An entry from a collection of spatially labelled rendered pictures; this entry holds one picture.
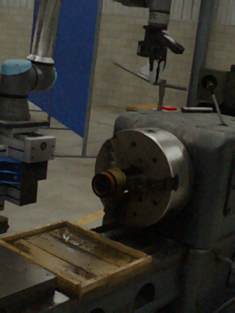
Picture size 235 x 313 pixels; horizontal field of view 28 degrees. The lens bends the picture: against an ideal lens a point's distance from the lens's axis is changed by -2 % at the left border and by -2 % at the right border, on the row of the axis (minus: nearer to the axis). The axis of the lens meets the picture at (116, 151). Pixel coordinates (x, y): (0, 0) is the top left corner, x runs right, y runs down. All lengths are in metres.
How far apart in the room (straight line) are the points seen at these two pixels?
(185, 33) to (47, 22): 10.28
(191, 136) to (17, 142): 0.66
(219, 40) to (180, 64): 1.15
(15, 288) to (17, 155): 0.89
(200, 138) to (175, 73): 10.66
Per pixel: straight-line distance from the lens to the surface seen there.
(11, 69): 1.89
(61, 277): 1.25
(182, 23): 12.23
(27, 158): 1.81
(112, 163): 1.47
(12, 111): 1.90
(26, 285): 1.05
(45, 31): 1.99
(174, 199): 1.47
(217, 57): 11.84
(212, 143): 1.54
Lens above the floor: 1.47
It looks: 12 degrees down
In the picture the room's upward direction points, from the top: 7 degrees clockwise
